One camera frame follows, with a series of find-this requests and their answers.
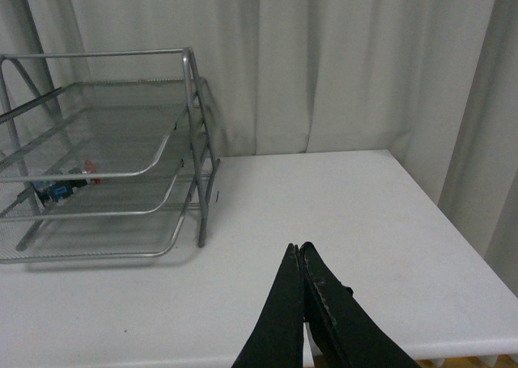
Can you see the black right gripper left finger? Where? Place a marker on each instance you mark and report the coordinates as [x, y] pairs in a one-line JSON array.
[[277, 339]]

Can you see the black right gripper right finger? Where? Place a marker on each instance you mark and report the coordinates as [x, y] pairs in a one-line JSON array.
[[341, 329]]

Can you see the silver mesh tray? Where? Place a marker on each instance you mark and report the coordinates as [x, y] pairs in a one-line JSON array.
[[157, 188], [145, 236], [122, 127]]

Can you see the push button switch component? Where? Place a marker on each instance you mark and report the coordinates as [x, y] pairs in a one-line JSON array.
[[51, 192]]

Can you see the grey curtain backdrop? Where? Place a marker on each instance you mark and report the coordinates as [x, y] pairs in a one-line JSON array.
[[432, 81]]

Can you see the silver wire rack frame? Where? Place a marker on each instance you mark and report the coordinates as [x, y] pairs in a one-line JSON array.
[[204, 161]]

